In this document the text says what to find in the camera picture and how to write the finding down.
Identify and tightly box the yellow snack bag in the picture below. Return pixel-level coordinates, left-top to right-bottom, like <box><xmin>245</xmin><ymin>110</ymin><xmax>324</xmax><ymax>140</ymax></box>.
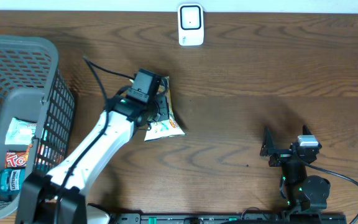
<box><xmin>144</xmin><ymin>77</ymin><xmax>185</xmax><ymax>142</ymax></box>

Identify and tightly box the teal snack packet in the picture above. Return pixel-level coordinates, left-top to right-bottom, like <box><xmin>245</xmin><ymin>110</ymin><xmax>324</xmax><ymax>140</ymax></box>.
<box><xmin>5</xmin><ymin>118</ymin><xmax>37</xmax><ymax>145</ymax></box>

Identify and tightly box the red chocolate bar wrapper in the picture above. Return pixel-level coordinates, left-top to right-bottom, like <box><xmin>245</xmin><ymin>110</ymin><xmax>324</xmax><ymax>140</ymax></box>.
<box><xmin>4</xmin><ymin>151</ymin><xmax>28</xmax><ymax>169</ymax></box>

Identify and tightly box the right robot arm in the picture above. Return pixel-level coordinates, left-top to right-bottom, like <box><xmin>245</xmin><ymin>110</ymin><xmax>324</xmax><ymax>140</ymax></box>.
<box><xmin>260</xmin><ymin>125</ymin><xmax>331</xmax><ymax>213</ymax></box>

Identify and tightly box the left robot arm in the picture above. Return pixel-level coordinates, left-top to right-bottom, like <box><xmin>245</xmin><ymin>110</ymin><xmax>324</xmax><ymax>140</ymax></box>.
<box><xmin>15</xmin><ymin>86</ymin><xmax>169</xmax><ymax>223</ymax></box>

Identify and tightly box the white barcode scanner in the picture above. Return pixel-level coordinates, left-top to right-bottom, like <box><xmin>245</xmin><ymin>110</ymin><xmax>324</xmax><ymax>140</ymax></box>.
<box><xmin>177</xmin><ymin>3</ymin><xmax>204</xmax><ymax>47</ymax></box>

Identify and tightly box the grey plastic basket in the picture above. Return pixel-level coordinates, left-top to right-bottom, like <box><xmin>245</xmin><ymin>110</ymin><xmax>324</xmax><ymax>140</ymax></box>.
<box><xmin>0</xmin><ymin>34</ymin><xmax>76</xmax><ymax>222</ymax></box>

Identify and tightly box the black right camera cable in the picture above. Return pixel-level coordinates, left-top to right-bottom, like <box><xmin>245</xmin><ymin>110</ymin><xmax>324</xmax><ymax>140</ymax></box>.
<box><xmin>293</xmin><ymin>149</ymin><xmax>358</xmax><ymax>224</ymax></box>

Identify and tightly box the black camera cable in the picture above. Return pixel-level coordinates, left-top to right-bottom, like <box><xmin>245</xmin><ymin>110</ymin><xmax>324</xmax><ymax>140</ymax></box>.
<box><xmin>53</xmin><ymin>55</ymin><xmax>136</xmax><ymax>224</ymax></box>
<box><xmin>293</xmin><ymin>149</ymin><xmax>358</xmax><ymax>224</ymax></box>

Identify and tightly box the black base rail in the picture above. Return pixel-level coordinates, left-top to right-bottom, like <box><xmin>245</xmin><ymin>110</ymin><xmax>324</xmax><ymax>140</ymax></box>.
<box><xmin>110</xmin><ymin>212</ymin><xmax>347</xmax><ymax>224</ymax></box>

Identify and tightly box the black left camera cable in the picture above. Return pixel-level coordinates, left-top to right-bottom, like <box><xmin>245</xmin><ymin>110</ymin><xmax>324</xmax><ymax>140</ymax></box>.
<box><xmin>53</xmin><ymin>55</ymin><xmax>136</xmax><ymax>224</ymax></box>

